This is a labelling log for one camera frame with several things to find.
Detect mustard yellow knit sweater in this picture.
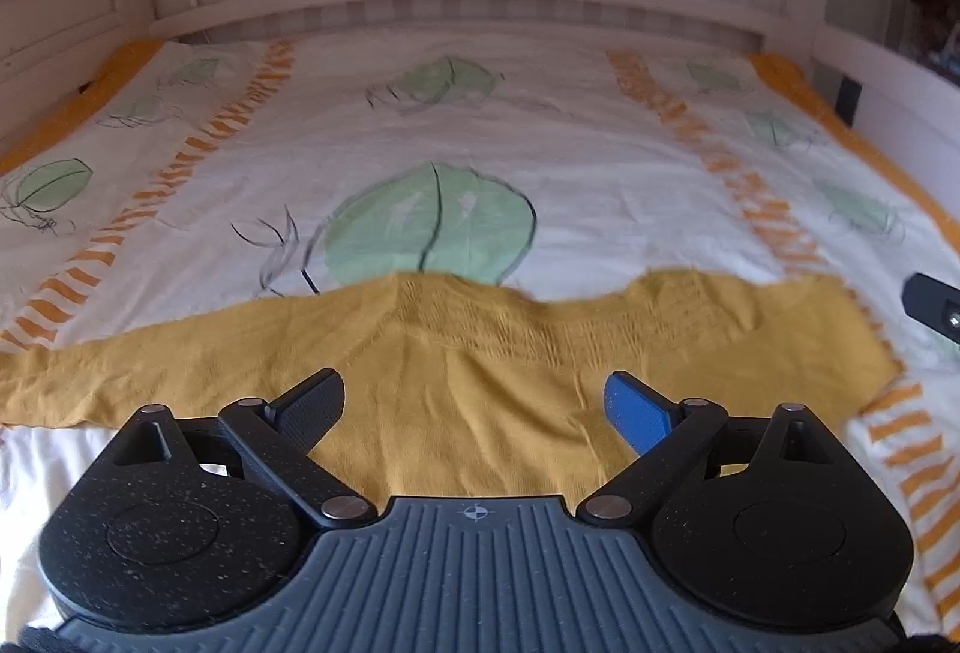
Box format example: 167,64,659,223
2,270,903,504

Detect orange bed sheet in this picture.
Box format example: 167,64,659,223
2,39,164,176

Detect white leaf-print duvet cover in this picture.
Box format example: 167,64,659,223
2,28,958,635

